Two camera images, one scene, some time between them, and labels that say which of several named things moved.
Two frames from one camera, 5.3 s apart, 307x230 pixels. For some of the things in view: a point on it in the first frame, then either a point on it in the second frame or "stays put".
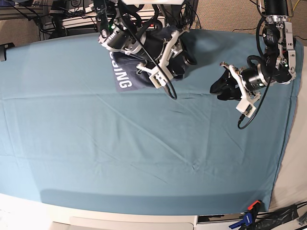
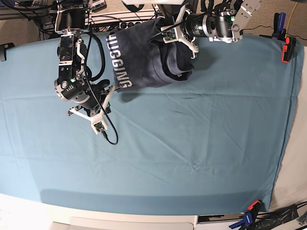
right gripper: (248, 80) to (190, 26)
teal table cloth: (68, 139) stays put
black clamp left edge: (3, 48) stays put
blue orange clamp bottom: (250, 217) stays put
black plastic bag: (279, 217) stays put
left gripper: (159, 47) to (94, 105)
